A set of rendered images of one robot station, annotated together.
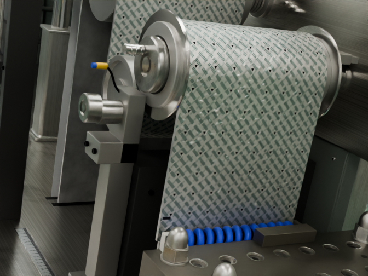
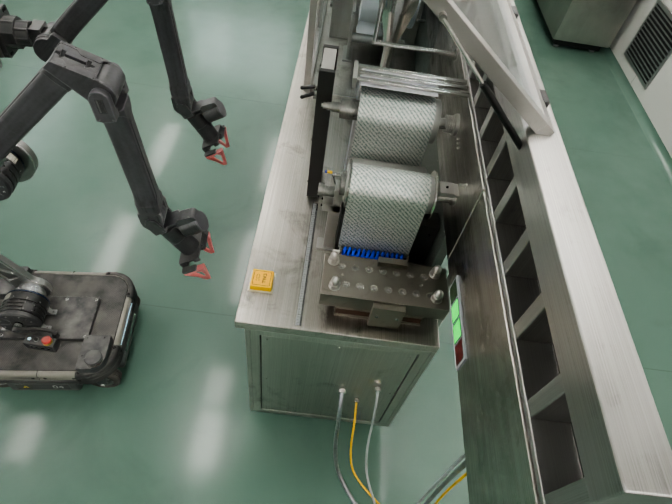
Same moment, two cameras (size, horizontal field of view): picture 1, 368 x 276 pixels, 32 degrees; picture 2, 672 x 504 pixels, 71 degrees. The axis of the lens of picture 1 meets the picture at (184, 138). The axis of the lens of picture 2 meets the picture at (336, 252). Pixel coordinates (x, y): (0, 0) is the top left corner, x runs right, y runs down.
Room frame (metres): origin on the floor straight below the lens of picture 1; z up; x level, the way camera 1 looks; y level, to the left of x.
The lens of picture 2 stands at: (-0.07, -0.44, 2.23)
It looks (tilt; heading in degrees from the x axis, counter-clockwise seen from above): 52 degrees down; 27
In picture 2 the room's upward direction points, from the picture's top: 11 degrees clockwise
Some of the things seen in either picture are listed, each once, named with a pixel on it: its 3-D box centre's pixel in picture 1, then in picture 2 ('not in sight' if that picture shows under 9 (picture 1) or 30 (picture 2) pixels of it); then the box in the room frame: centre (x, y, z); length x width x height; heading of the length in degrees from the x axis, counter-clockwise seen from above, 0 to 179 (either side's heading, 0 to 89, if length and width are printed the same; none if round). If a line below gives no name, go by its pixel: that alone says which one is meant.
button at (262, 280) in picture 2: not in sight; (262, 280); (0.59, 0.16, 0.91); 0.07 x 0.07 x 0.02; 32
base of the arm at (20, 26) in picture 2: not in sight; (17, 32); (0.51, 1.01, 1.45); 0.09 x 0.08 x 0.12; 39
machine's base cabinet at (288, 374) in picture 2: not in sight; (347, 174); (1.68, 0.50, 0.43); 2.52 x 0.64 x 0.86; 32
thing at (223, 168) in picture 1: (239, 174); (378, 233); (0.86, -0.09, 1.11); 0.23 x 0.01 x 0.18; 122
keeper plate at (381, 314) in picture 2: not in sight; (385, 317); (0.71, -0.25, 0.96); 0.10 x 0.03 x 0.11; 122
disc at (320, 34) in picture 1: (306, 74); (430, 195); (0.99, -0.17, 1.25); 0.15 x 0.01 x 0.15; 32
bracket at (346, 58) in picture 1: (333, 54); (448, 189); (1.01, -0.21, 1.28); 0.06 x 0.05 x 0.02; 122
